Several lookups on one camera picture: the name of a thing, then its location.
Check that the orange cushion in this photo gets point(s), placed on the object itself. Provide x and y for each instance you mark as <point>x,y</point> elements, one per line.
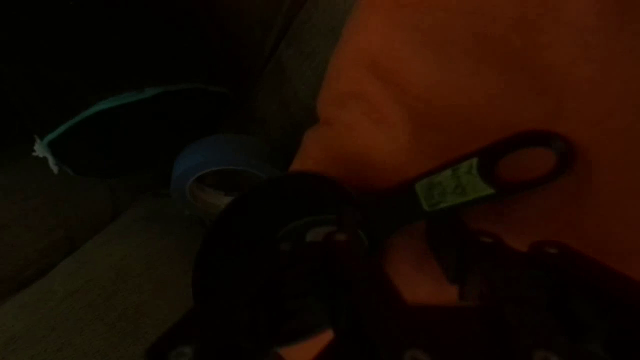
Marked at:
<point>465,75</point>

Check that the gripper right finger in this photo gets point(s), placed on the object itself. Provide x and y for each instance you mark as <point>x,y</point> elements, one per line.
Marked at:
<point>540,285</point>

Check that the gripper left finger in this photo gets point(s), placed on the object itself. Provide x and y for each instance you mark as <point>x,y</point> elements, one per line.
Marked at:
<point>367,270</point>

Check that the blue tape roll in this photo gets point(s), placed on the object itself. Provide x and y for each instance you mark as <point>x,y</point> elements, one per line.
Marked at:
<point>215,156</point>

